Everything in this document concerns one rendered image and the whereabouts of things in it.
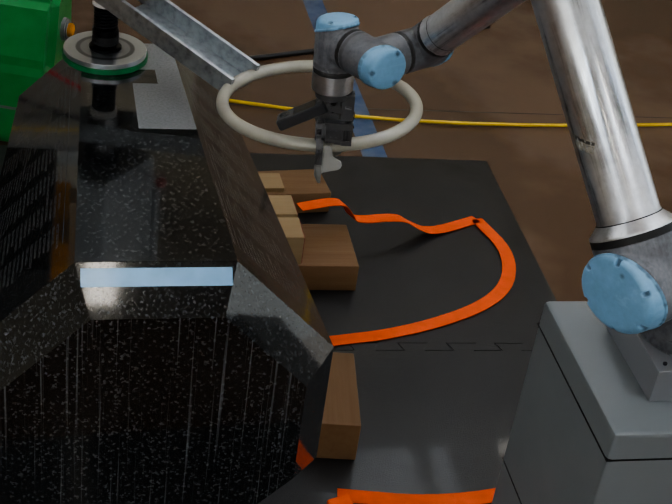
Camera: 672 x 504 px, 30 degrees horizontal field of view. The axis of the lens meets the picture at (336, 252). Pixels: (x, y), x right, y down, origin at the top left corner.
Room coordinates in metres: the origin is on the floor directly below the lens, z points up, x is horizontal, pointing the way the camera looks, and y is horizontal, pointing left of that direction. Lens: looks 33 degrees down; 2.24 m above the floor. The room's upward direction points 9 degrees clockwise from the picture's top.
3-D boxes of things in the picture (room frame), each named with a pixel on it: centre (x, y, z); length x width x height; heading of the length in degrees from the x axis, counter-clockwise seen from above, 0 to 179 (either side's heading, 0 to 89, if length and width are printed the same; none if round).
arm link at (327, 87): (2.46, 0.06, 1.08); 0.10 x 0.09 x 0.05; 3
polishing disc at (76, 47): (2.97, 0.67, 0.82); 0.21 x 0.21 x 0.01
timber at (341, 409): (2.59, -0.05, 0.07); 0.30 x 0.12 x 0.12; 8
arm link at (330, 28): (2.45, 0.06, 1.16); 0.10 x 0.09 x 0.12; 43
